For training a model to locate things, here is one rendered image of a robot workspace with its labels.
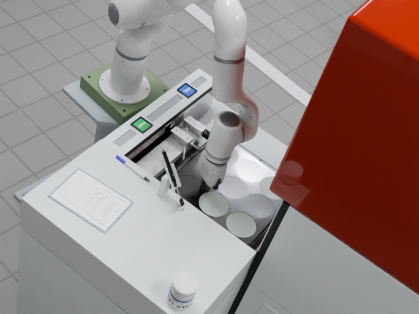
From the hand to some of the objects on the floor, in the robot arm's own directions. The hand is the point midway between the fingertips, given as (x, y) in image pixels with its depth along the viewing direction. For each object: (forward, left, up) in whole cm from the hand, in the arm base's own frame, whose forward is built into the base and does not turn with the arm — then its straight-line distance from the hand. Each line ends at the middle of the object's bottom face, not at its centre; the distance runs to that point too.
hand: (205, 185), depth 222 cm
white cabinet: (-1, -1, -92) cm, 92 cm away
